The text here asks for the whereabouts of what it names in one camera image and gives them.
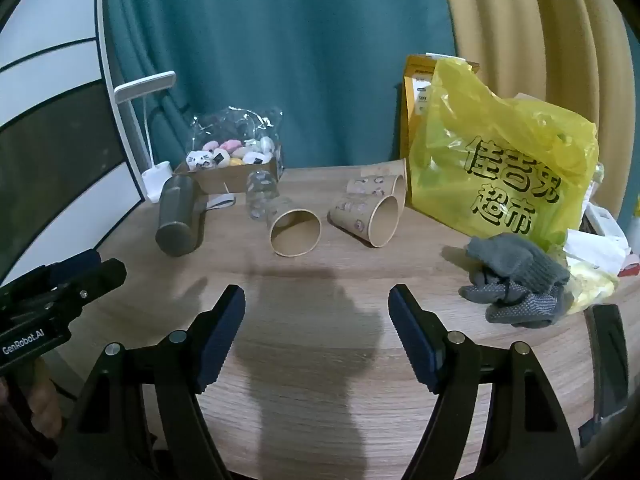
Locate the yellow plastic shopping bag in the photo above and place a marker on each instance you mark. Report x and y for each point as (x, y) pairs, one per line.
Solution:
(500, 160)

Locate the black flat device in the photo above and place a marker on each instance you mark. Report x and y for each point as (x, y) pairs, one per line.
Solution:
(609, 360)

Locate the clear plastic bag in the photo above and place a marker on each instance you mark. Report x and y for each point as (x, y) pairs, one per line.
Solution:
(235, 122)

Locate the white desk lamp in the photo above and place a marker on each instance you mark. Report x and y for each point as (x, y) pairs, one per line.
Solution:
(145, 85)

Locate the pile of small plush toys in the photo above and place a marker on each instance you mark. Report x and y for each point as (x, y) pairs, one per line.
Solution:
(230, 152)

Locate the person's left hand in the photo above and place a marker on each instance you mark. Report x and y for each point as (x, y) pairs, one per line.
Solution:
(44, 400)

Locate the teal curtain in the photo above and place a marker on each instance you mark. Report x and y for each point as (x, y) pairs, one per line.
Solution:
(280, 50)

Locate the grey dotted knit glove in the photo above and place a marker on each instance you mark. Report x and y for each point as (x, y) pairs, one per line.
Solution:
(522, 306)

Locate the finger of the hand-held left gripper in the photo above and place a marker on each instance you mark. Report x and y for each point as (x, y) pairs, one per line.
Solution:
(102, 275)
(75, 262)

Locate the grey-green insulated mug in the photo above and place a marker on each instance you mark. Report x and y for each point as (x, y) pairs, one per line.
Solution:
(176, 220)

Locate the plain brown paper cup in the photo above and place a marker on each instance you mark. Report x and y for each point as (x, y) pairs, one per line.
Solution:
(295, 230)

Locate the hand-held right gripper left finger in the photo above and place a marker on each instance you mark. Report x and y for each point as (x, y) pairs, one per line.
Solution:
(220, 342)

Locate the brown cardboard box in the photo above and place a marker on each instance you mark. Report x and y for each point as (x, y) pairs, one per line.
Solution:
(225, 180)

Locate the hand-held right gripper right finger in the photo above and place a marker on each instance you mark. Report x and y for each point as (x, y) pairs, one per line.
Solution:
(414, 342)

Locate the printed brown paper cup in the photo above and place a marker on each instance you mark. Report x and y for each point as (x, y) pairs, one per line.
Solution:
(362, 220)
(375, 185)

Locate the orange cardboard package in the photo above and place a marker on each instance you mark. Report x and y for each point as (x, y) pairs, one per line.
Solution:
(416, 105)

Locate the pale yellow packet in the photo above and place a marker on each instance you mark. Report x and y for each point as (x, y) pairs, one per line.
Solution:
(595, 282)

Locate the yellow curtain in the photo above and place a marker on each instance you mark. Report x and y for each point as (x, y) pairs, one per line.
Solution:
(540, 35)

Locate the white crumpled paper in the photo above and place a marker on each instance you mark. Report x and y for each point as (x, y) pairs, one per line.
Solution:
(597, 240)

